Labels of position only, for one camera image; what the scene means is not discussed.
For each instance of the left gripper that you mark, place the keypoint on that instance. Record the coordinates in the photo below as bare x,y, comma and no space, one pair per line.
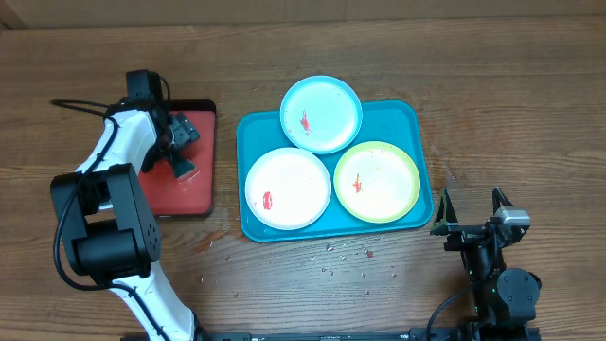
185,132

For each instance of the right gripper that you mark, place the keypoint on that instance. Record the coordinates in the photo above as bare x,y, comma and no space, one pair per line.
461,235

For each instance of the dark green sponge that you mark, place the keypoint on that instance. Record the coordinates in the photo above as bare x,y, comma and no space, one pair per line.
181,167

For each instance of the yellow-green plate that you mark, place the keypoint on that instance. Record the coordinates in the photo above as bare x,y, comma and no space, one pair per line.
376,182

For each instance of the white plate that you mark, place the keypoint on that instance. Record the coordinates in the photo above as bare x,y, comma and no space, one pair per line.
288,188

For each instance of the light blue plate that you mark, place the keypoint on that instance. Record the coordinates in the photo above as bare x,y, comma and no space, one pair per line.
321,114

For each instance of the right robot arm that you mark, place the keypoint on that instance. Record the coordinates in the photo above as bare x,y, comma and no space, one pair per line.
504,298

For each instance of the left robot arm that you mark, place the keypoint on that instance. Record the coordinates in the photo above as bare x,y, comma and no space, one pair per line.
107,237

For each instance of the dark red tray with water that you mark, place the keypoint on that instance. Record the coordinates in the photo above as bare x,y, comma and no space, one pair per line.
191,193

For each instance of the teal plastic serving tray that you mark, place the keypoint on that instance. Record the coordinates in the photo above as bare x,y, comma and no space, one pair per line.
392,121

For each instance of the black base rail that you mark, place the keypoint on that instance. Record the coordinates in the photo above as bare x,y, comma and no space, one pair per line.
414,334

